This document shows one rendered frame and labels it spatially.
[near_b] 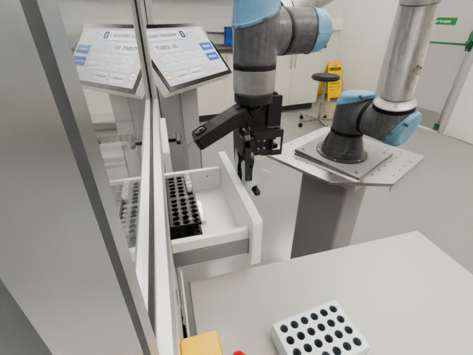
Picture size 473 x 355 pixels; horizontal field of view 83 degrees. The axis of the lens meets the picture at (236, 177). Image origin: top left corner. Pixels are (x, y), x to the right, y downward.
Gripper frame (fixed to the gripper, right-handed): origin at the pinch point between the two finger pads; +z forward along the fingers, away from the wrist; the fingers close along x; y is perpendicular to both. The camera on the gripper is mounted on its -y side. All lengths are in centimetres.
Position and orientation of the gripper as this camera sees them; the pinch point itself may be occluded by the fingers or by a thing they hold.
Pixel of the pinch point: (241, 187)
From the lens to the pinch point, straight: 58.6
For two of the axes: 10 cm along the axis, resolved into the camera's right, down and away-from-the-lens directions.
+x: -2.7, -5.0, 8.3
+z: 0.0, 8.6, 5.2
